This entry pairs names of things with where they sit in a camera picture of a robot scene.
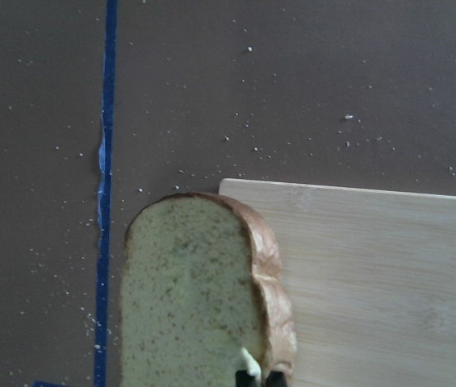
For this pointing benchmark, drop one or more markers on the bread slice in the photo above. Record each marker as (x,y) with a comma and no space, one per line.
(201,299)

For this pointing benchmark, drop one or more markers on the wooden cutting board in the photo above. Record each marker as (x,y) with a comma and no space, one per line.
(372,278)

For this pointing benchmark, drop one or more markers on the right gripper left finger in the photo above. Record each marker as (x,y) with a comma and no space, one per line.
(243,379)

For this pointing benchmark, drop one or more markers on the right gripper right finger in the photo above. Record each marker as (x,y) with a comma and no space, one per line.
(275,379)

